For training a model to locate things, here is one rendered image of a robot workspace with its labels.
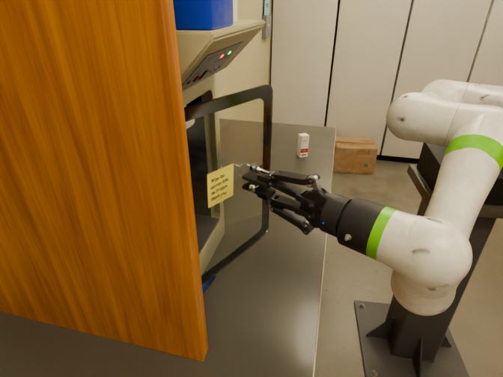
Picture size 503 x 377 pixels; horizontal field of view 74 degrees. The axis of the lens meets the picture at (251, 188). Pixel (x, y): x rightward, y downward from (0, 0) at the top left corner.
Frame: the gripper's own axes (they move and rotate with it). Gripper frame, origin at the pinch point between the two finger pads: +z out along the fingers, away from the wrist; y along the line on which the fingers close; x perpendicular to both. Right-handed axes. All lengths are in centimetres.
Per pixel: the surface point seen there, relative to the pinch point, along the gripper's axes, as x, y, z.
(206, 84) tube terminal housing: -1.4, 18.5, 15.9
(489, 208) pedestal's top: -74, -26, -41
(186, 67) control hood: 18.4, 26.6, -1.8
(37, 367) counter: 46, -26, 17
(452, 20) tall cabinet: -310, 18, 32
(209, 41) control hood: 16.9, 29.9, -4.9
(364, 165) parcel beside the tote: -254, -110, 65
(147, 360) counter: 31.8, -26.0, 1.9
